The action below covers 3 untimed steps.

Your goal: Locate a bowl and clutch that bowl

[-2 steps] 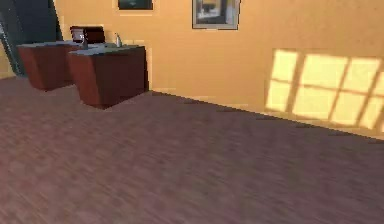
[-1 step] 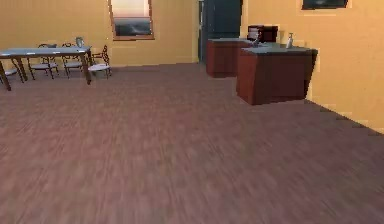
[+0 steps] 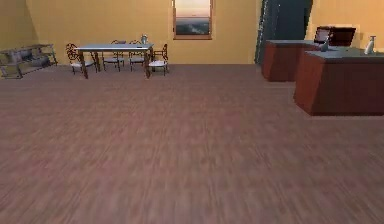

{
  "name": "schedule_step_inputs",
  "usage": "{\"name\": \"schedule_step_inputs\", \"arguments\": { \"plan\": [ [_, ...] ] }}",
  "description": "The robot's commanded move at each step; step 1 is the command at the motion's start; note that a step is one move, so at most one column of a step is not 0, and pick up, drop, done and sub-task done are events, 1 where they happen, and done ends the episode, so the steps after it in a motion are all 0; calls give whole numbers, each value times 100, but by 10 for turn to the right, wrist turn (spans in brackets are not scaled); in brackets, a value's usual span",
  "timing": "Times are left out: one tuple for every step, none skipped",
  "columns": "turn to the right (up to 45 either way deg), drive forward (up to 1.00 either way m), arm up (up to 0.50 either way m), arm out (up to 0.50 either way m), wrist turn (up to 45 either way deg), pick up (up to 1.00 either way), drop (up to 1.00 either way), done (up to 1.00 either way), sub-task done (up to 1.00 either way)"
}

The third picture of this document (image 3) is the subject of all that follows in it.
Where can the brown chair white seat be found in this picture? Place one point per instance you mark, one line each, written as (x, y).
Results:
(75, 59)
(136, 59)
(159, 62)
(114, 58)

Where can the grey metal shelf rack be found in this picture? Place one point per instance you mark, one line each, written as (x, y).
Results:
(23, 60)

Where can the dark brown microwave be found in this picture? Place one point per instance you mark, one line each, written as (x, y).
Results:
(336, 35)

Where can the red brown kitchen counter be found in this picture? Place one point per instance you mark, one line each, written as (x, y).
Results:
(283, 60)
(343, 83)

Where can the wood framed window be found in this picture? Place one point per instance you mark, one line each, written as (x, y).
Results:
(193, 19)

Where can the small grey vase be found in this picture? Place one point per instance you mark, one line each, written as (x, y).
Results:
(325, 46)

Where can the grey top dining table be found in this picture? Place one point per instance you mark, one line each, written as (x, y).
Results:
(113, 47)

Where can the white bottle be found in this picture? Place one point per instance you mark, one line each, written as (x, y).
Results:
(370, 46)

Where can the dark grey fridge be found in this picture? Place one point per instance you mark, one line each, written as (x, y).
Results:
(285, 23)

